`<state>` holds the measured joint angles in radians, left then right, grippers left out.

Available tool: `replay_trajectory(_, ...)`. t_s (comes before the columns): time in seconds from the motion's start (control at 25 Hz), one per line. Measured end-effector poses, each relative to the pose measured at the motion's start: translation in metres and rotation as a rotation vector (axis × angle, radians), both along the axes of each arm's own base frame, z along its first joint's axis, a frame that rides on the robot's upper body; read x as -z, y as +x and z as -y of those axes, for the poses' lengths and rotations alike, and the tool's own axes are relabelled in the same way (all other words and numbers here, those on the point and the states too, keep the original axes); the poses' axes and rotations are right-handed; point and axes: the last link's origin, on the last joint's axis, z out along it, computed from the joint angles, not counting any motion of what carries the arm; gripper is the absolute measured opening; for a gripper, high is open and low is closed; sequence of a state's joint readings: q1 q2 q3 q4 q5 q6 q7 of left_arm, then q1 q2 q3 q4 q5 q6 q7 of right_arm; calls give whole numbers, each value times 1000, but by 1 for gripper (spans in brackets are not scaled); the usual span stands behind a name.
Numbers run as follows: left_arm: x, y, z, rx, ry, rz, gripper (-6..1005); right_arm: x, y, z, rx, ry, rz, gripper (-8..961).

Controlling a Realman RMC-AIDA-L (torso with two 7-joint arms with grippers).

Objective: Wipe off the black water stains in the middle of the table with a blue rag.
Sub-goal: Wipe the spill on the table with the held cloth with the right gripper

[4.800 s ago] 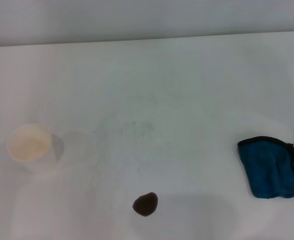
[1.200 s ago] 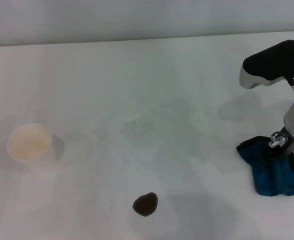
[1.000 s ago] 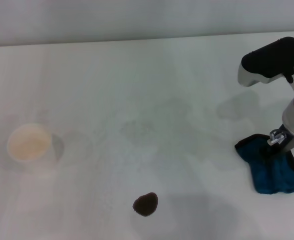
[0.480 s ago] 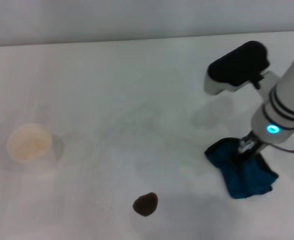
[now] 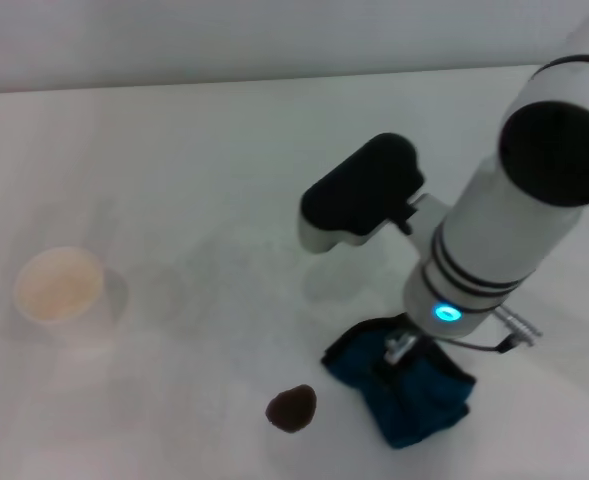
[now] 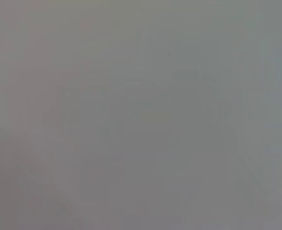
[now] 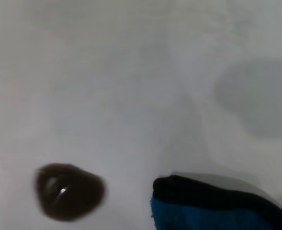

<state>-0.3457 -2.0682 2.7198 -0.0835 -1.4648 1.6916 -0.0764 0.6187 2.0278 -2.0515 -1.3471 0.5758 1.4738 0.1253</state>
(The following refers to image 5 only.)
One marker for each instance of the white paper cup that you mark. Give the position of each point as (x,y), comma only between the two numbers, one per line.
(59,285)

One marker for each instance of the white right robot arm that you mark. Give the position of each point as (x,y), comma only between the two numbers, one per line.
(494,235)

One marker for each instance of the black and white wrist camera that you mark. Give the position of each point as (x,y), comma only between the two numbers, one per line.
(359,190)

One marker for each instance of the black water stain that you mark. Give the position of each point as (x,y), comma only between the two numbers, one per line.
(292,408)

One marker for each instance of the blue rag with black trim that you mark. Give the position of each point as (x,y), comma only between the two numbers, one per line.
(424,400)

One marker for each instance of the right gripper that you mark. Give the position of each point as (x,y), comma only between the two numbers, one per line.
(396,350)

